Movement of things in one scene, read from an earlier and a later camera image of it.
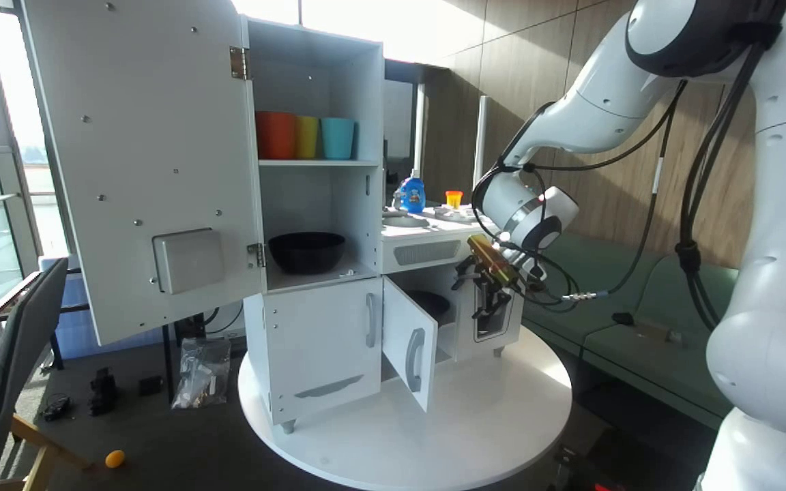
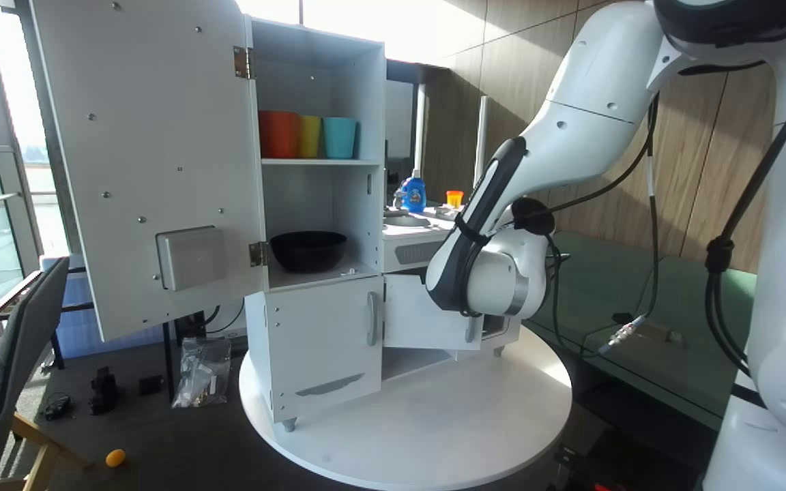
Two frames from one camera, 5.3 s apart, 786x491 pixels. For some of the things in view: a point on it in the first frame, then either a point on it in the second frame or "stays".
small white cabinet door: (406, 342) → (413, 318)
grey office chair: (16, 338) stays
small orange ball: (116, 460) stays
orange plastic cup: (277, 134) stays
